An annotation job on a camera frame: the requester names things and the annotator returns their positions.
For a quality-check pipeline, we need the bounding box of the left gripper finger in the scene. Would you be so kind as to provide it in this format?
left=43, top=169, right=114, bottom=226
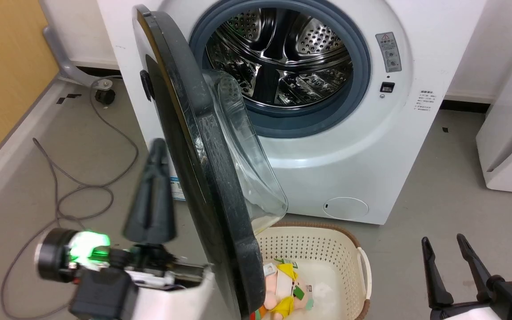
left=153, top=138, right=177, bottom=245
left=123, top=141, right=156, bottom=245

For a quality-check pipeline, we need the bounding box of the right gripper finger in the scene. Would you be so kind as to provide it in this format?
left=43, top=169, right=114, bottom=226
left=421, top=236, right=455, bottom=310
left=456, top=233, right=504, bottom=304

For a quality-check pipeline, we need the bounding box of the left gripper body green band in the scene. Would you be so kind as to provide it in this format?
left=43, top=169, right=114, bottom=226
left=35, top=228, right=212, bottom=292

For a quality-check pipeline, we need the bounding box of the black round washer door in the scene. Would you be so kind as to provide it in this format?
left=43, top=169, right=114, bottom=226
left=132, top=4, right=289, bottom=320

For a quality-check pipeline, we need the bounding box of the white front-load washing machine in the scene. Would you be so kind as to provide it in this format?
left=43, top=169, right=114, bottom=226
left=97, top=0, right=488, bottom=225

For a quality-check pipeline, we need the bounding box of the grey rubber door gasket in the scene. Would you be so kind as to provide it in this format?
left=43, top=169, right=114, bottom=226
left=188, top=0, right=372, bottom=139

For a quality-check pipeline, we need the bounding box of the blue white energy sticker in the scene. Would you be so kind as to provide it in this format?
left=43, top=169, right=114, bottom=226
left=169, top=176, right=186, bottom=202

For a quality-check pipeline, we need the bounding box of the cream perforated laundry basket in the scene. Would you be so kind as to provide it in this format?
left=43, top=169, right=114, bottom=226
left=253, top=221, right=372, bottom=320

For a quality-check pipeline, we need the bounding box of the round white filter cover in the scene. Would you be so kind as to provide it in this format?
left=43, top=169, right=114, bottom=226
left=323, top=196, right=369, bottom=221

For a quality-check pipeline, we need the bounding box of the black caster wheel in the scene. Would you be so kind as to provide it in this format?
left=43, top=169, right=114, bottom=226
left=95, top=89, right=116, bottom=106

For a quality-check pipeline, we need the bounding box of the white cabinet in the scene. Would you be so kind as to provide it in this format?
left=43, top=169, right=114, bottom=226
left=476, top=26, right=512, bottom=196

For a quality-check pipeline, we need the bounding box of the yellow pink doll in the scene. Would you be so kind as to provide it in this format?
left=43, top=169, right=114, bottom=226
left=256, top=258, right=315, bottom=320

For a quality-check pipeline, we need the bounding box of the grey wheeled stand leg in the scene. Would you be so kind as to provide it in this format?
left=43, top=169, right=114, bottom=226
left=42, top=25, right=121, bottom=89

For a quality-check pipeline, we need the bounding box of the printed text label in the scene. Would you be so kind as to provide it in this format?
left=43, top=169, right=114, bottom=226
left=418, top=89, right=437, bottom=112

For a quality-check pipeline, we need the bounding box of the steel perforated washer drum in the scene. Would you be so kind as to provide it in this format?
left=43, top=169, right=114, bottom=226
left=204, top=9, right=354, bottom=110

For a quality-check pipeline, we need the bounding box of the grey warning sticker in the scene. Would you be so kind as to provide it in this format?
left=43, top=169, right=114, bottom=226
left=375, top=32, right=403, bottom=73

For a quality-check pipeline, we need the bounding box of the grey floor cable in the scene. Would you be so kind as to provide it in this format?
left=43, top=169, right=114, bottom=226
left=0, top=78, right=139, bottom=319

